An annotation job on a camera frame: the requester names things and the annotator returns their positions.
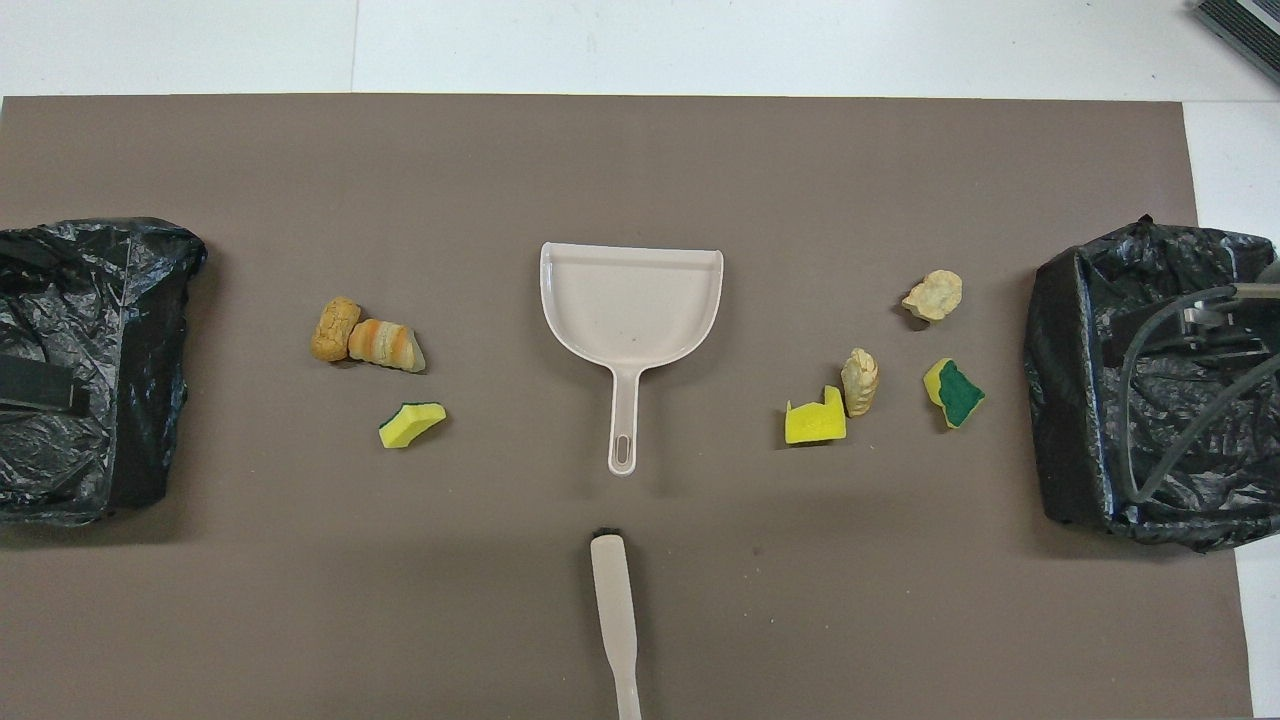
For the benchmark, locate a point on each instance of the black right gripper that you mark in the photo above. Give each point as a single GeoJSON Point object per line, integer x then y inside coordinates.
{"type": "Point", "coordinates": [1215, 340]}

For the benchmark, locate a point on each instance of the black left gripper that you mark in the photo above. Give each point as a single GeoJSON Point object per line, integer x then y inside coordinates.
{"type": "Point", "coordinates": [35, 385]}

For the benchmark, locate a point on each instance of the green topped yellow sponge piece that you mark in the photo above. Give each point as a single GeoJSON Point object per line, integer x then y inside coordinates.
{"type": "Point", "coordinates": [958, 398]}

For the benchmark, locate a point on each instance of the lumpy pale yellow bread chunk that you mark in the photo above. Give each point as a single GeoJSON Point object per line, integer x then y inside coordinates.
{"type": "Point", "coordinates": [935, 295]}

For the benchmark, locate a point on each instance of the brown round bread roll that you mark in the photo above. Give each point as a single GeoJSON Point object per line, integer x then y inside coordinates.
{"type": "Point", "coordinates": [335, 330]}

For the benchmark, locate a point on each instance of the orange striped bread piece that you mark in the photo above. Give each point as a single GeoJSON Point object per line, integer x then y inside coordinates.
{"type": "Point", "coordinates": [385, 345]}

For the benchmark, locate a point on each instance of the ridged pale bread piece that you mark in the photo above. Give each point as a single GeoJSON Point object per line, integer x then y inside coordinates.
{"type": "Point", "coordinates": [860, 380]}

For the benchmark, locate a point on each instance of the small yellow sponge wedge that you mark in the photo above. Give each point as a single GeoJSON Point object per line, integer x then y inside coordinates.
{"type": "Point", "coordinates": [405, 428]}

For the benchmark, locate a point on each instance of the yellow notched sponge piece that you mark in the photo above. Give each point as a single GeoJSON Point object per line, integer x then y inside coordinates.
{"type": "Point", "coordinates": [812, 428]}

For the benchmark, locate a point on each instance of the beige plastic dustpan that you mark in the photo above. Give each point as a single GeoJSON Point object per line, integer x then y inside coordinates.
{"type": "Point", "coordinates": [630, 300]}

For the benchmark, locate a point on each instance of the beige brush with black bristles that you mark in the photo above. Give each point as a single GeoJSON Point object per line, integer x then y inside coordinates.
{"type": "Point", "coordinates": [612, 590]}

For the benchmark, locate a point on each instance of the black bag lined bin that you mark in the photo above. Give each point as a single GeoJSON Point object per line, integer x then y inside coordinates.
{"type": "Point", "coordinates": [1060, 400]}
{"type": "Point", "coordinates": [110, 300]}

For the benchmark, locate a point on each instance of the grey ribbed device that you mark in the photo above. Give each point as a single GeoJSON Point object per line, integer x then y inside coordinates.
{"type": "Point", "coordinates": [1245, 22]}

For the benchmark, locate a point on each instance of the brown table mat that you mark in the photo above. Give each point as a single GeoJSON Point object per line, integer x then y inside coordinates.
{"type": "Point", "coordinates": [640, 150]}

